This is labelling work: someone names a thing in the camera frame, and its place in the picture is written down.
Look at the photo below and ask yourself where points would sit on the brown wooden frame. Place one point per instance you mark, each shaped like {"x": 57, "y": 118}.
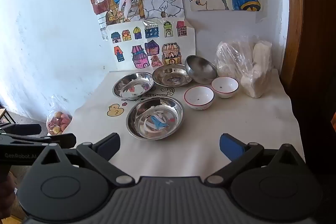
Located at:
{"x": 295, "y": 29}

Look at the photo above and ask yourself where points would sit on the plastic bag of white rolls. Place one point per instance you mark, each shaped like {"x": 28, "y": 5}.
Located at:
{"x": 252, "y": 74}

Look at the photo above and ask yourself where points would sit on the steel plate with blue sticker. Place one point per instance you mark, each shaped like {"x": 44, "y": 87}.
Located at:
{"x": 172, "y": 74}

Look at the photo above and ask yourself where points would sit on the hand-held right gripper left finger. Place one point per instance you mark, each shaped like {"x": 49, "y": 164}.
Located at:
{"x": 111, "y": 144}

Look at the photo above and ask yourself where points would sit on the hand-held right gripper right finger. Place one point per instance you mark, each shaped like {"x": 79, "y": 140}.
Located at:
{"x": 231, "y": 146}

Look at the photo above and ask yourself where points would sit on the colourful houses drawing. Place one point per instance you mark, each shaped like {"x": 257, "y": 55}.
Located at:
{"x": 147, "y": 43}

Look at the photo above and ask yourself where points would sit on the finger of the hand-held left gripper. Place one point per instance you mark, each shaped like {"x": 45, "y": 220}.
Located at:
{"x": 26, "y": 129}
{"x": 64, "y": 140}

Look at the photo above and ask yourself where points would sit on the stainless steel plate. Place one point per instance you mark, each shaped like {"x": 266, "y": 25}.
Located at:
{"x": 133, "y": 85}

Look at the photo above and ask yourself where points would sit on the large stainless steel bowl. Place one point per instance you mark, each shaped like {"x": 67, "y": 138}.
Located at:
{"x": 155, "y": 117}

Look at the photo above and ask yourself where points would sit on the white printed table mat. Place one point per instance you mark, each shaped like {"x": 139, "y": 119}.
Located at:
{"x": 236, "y": 119}

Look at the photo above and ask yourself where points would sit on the deep stainless steel bowl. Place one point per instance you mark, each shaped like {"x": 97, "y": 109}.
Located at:
{"x": 200, "y": 69}

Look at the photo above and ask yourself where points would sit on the plastic bag of colourful snacks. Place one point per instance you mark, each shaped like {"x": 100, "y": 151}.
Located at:
{"x": 56, "y": 121}

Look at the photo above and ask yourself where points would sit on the white ceramic bowl red rim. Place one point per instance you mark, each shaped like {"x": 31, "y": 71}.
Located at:
{"x": 198, "y": 98}
{"x": 225, "y": 86}

